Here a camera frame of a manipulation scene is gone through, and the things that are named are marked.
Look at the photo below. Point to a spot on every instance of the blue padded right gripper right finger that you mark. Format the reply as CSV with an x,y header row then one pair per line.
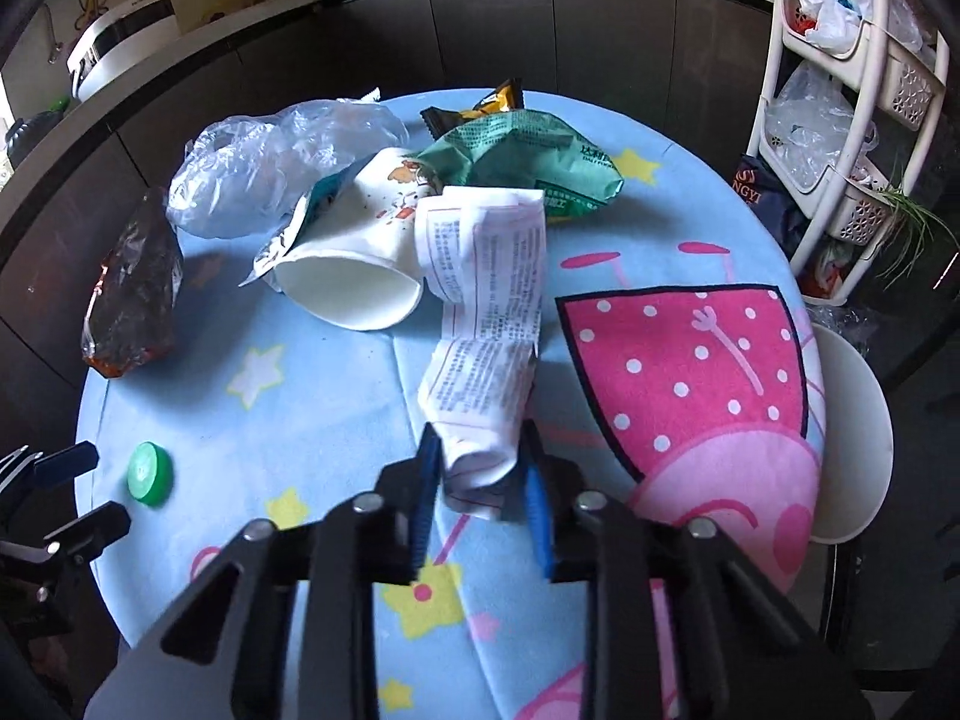
x,y
551,487

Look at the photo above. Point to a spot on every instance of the white paper cup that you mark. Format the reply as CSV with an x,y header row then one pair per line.
x,y
355,266

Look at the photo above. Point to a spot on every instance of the clear plastic bag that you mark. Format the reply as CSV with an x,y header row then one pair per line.
x,y
243,175

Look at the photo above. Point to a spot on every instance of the black yellow snack wrapper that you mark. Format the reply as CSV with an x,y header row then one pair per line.
x,y
506,97

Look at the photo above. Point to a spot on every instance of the green spider plant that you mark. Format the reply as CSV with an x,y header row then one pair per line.
x,y
907,234

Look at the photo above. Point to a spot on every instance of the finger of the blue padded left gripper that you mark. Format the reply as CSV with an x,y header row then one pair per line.
x,y
64,460

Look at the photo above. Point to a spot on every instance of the white plastic bags on rack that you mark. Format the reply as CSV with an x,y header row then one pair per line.
x,y
835,25

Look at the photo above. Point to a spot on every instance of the white trash bin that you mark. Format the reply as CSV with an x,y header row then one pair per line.
x,y
857,466

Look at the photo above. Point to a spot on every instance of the orange instant noodle bag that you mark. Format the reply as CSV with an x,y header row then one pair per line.
x,y
129,320

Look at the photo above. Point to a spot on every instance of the green bottle cap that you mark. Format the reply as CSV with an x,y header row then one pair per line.
x,y
149,474

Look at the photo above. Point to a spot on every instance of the white printed paper wrapper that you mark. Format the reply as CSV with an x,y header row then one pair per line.
x,y
482,251

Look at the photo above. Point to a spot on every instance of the white rice cooker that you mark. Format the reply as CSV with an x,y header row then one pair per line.
x,y
117,41

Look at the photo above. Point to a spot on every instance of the green snack wrapper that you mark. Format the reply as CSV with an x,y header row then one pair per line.
x,y
528,149

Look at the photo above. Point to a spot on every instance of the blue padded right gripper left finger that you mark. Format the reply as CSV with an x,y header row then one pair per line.
x,y
403,524

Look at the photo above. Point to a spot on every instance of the clear plastic bags on rack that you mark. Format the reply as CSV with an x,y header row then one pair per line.
x,y
807,124

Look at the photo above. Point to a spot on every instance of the blue cartoon pig tablecloth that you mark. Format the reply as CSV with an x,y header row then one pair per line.
x,y
674,363

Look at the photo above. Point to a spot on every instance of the white tiered storage rack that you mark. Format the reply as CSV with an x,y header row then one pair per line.
x,y
897,98

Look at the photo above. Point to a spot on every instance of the navy shopping bag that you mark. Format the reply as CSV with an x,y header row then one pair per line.
x,y
765,195

